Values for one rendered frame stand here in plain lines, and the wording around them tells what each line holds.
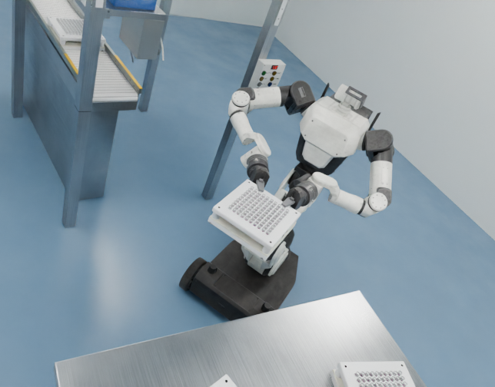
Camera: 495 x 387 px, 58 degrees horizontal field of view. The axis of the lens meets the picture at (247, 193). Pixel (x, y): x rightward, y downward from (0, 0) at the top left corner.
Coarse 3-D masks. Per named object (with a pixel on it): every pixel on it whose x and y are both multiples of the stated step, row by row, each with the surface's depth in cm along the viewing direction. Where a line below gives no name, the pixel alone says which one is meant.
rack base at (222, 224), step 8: (216, 224) 154; (224, 224) 154; (224, 232) 154; (232, 232) 152; (240, 232) 153; (288, 232) 163; (240, 240) 152; (248, 240) 151; (280, 240) 157; (248, 248) 152; (256, 248) 150; (264, 256) 150
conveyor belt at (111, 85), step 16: (32, 0) 271; (48, 0) 279; (64, 0) 286; (64, 16) 269; (112, 64) 245; (96, 80) 228; (112, 80) 233; (96, 96) 218; (112, 96) 223; (128, 96) 228
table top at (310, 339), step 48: (192, 336) 133; (240, 336) 139; (288, 336) 145; (336, 336) 152; (384, 336) 159; (96, 384) 114; (144, 384) 118; (192, 384) 122; (240, 384) 127; (288, 384) 132
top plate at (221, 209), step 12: (240, 192) 162; (264, 192) 167; (216, 204) 153; (228, 204) 155; (264, 204) 162; (228, 216) 150; (240, 216) 152; (252, 216) 155; (288, 216) 161; (240, 228) 149; (252, 228) 150; (276, 228) 154; (288, 228) 156; (264, 240) 147; (276, 240) 149
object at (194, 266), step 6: (198, 258) 246; (192, 264) 241; (198, 264) 242; (204, 264) 248; (186, 270) 240; (192, 270) 240; (186, 276) 239; (192, 276) 240; (180, 282) 242; (186, 282) 240; (186, 288) 243
